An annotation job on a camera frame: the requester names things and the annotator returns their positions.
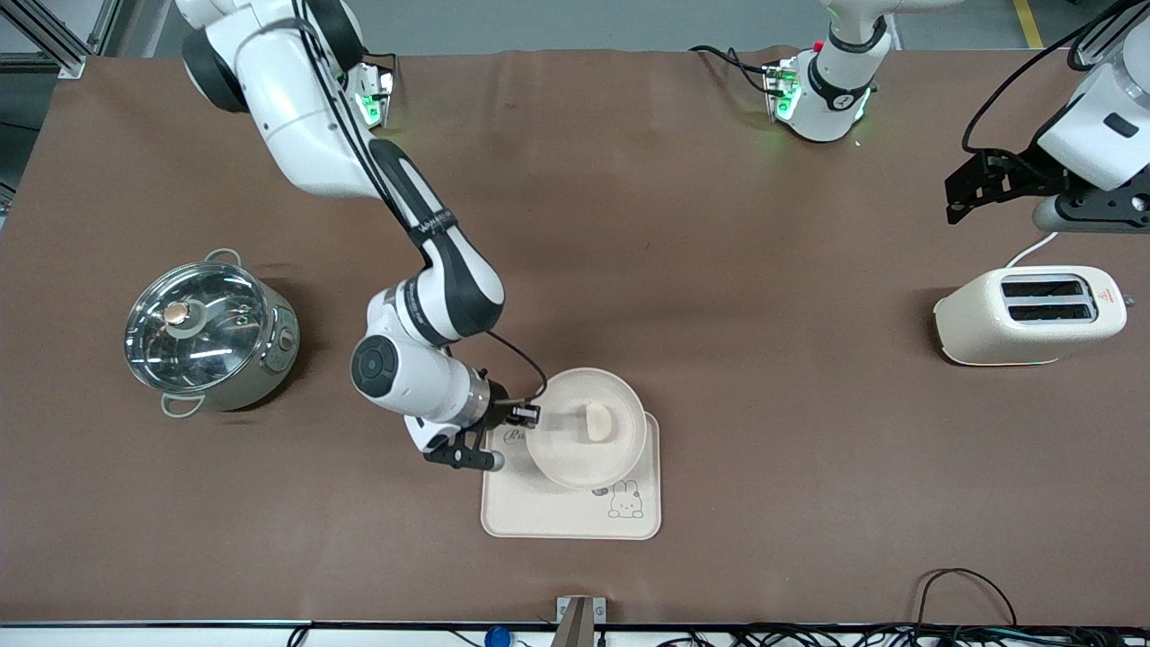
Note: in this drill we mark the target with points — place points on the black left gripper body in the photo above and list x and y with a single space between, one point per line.
1024 172

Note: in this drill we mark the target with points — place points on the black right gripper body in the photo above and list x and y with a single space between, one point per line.
499 412

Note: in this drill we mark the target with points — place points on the cream round plate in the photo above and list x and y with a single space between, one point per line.
566 454

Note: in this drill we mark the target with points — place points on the pale steamed bun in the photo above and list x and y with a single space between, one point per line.
600 422

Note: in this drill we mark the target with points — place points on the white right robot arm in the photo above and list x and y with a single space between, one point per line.
305 126

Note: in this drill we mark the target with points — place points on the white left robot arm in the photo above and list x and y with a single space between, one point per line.
831 90

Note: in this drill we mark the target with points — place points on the cream rabbit print tray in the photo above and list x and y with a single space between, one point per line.
539 512

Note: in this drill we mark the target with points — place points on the cream two-slot toaster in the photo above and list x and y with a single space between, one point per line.
988 332

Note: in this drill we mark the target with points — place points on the silver pot with glass lid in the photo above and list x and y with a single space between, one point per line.
269 359

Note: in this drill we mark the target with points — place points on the blue round knob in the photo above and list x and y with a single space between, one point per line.
497 637

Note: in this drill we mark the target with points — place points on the brown table cover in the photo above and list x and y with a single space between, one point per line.
719 270

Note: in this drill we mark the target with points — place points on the glass pot lid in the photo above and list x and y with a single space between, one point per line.
193 328

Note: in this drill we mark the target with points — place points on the grey metal bracket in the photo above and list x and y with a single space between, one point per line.
579 620

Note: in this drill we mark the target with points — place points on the aluminium frame profile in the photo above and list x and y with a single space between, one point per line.
54 49

